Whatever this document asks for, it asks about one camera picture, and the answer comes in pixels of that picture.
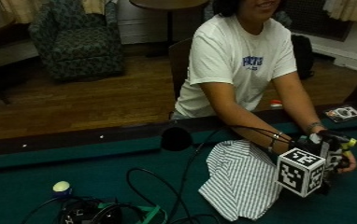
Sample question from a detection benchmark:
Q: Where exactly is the dark wristband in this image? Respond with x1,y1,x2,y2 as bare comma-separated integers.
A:
308,120,328,133

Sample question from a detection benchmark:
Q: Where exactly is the white cube with black markers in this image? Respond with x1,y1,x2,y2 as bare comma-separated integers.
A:
276,147,328,199

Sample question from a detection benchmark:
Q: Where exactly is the striped white cloth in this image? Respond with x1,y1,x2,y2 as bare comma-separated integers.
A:
197,139,288,222

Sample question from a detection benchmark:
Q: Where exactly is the the person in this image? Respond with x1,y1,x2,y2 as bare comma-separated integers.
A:
171,0,357,195

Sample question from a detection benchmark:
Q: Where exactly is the black round knob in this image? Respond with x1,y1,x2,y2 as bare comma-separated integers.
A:
160,125,195,153

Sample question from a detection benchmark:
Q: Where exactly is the dark grille radiator cover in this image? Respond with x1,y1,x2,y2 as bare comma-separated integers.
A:
284,0,355,42

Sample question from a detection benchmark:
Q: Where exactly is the beige curtain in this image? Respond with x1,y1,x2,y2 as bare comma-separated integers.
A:
0,0,109,24
323,0,357,23

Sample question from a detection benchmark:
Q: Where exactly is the dark wooden chair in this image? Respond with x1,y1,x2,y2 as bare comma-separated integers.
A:
168,37,195,102

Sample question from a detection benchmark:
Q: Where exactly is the yellow ball on blue base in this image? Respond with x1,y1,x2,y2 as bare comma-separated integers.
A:
51,180,73,198

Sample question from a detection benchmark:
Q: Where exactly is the green patterned armchair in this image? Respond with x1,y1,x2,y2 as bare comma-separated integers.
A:
28,0,125,82

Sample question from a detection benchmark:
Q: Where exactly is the silver bracelet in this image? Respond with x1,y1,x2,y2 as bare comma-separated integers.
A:
268,131,284,154

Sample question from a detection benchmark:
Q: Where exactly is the long black cable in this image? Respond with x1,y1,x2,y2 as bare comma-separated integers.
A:
167,124,297,224

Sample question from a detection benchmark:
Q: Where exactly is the looped black cable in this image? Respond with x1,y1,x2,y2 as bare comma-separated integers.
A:
125,167,223,224

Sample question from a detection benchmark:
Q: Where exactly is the round wooden pedestal table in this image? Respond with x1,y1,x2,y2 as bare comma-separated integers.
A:
128,0,211,58

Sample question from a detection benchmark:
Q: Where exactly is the black device with green strap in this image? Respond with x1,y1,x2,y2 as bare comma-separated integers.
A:
21,195,169,224

